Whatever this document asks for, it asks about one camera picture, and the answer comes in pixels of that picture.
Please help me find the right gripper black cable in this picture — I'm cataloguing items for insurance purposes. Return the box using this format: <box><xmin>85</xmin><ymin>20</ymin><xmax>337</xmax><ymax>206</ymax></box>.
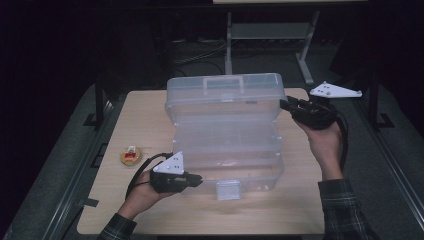
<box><xmin>334</xmin><ymin>110</ymin><xmax>350</xmax><ymax>172</ymax></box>

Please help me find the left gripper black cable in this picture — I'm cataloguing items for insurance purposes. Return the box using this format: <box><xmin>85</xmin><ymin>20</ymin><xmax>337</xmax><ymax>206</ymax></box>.
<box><xmin>125</xmin><ymin>152</ymin><xmax>174</xmax><ymax>202</ymax></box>

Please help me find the clear plastic storage box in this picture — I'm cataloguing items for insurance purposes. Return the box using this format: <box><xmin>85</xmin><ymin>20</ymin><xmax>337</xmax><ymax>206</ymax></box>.
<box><xmin>164</xmin><ymin>72</ymin><xmax>288</xmax><ymax>202</ymax></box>

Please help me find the aluminium frame rail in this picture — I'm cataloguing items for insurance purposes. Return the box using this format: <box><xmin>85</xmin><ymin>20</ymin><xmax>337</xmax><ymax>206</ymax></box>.
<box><xmin>41</xmin><ymin>99</ymin><xmax>129</xmax><ymax>240</ymax></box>
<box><xmin>353</xmin><ymin>99</ymin><xmax>424</xmax><ymax>231</ymax></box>

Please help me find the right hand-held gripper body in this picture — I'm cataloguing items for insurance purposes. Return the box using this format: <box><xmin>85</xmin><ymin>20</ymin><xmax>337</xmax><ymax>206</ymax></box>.
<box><xmin>292</xmin><ymin>81</ymin><xmax>363</xmax><ymax>130</ymax></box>

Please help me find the bundle of floor cables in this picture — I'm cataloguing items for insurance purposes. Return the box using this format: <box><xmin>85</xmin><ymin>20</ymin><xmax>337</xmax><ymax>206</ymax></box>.
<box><xmin>171</xmin><ymin>37</ymin><xmax>228</xmax><ymax>77</ymax></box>

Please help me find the grey tape strip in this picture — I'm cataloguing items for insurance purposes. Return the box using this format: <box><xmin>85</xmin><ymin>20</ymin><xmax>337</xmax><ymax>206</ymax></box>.
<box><xmin>77</xmin><ymin>197</ymin><xmax>100</xmax><ymax>208</ymax></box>

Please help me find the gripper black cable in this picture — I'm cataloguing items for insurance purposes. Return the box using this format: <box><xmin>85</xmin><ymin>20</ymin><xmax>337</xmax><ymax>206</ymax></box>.
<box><xmin>334</xmin><ymin>110</ymin><xmax>350</xmax><ymax>172</ymax></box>
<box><xmin>125</xmin><ymin>152</ymin><xmax>174</xmax><ymax>202</ymax></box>

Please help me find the grey metal stand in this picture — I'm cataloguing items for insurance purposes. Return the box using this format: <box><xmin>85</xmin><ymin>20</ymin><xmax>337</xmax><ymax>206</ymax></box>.
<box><xmin>224</xmin><ymin>9</ymin><xmax>321</xmax><ymax>86</ymax></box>

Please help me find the person's left hand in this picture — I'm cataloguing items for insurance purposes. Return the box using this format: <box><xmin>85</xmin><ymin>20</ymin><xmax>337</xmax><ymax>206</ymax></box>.
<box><xmin>123</xmin><ymin>169</ymin><xmax>175</xmax><ymax>212</ymax></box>

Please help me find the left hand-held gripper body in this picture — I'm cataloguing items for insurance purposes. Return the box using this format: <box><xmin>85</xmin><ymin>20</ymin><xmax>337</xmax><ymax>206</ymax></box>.
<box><xmin>149</xmin><ymin>151</ymin><xmax>188</xmax><ymax>194</ymax></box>

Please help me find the person's right hand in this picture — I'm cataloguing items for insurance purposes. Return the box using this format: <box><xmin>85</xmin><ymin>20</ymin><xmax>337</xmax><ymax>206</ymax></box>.
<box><xmin>294</xmin><ymin>119</ymin><xmax>344</xmax><ymax>172</ymax></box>

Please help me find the black metal post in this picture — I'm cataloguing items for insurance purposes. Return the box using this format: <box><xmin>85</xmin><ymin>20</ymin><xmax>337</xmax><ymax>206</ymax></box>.
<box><xmin>366</xmin><ymin>70</ymin><xmax>395</xmax><ymax>130</ymax></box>
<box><xmin>83</xmin><ymin>73</ymin><xmax>108</xmax><ymax>129</ymax></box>

